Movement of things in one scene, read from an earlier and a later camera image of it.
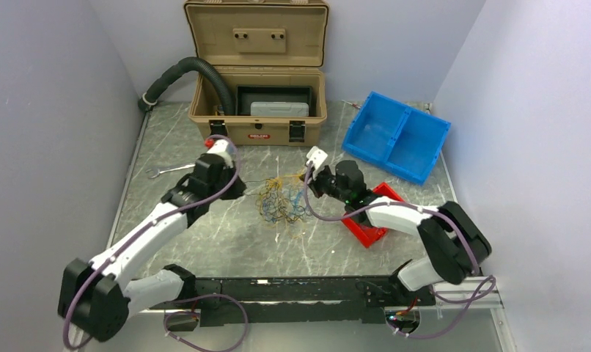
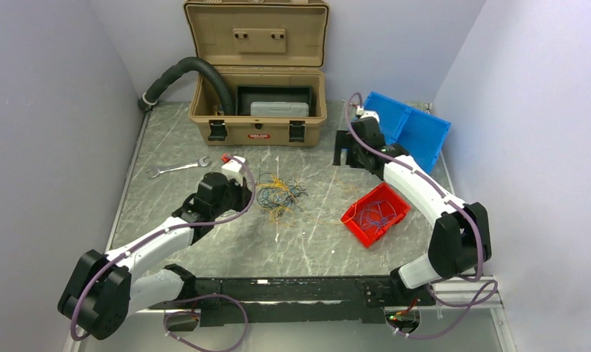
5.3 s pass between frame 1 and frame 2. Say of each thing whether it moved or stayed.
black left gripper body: moved
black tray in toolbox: stayed
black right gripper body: moved
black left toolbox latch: stayed
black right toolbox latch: stayed
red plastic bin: stayed
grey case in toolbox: stayed
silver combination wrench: stayed
